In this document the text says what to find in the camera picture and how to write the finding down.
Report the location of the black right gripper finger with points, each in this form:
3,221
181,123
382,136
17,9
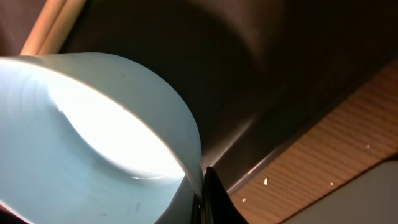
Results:
218,207

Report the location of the small pale green cup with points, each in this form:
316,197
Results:
95,138

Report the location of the right wooden chopstick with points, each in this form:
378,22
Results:
62,26

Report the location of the wooden chopstick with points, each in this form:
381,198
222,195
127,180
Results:
62,26
42,26

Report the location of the left wooden chopstick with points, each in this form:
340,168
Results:
42,26

